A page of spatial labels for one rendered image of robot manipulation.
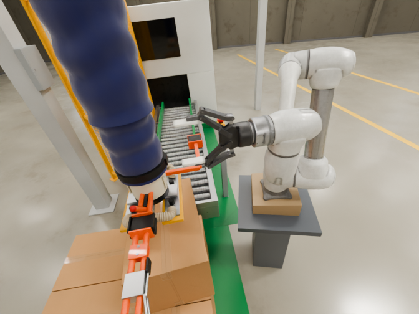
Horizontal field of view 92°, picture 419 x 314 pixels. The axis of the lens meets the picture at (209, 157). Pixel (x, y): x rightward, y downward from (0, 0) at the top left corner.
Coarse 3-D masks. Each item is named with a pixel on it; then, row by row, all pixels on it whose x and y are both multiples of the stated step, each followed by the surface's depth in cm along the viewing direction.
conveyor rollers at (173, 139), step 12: (168, 108) 345; (180, 108) 346; (192, 108) 339; (168, 120) 309; (168, 132) 280; (180, 132) 281; (192, 132) 274; (168, 144) 258; (180, 144) 252; (168, 156) 237; (180, 156) 231; (192, 156) 231; (204, 168) 210; (204, 180) 196
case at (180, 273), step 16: (192, 192) 131; (160, 208) 122; (192, 208) 120; (160, 224) 113; (176, 224) 112; (192, 224) 111; (128, 240) 107; (160, 240) 105; (176, 240) 104; (192, 240) 103; (160, 256) 98; (176, 256) 98; (192, 256) 97; (160, 272) 92; (176, 272) 94; (192, 272) 98; (208, 272) 101; (160, 288) 100; (176, 288) 103; (192, 288) 107; (208, 288) 112; (160, 304) 110; (176, 304) 114
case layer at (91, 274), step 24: (96, 240) 154; (120, 240) 152; (72, 264) 141; (96, 264) 140; (120, 264) 138; (72, 288) 128; (96, 288) 127; (120, 288) 126; (48, 312) 119; (72, 312) 118; (96, 312) 117; (120, 312) 116; (168, 312) 114; (192, 312) 113
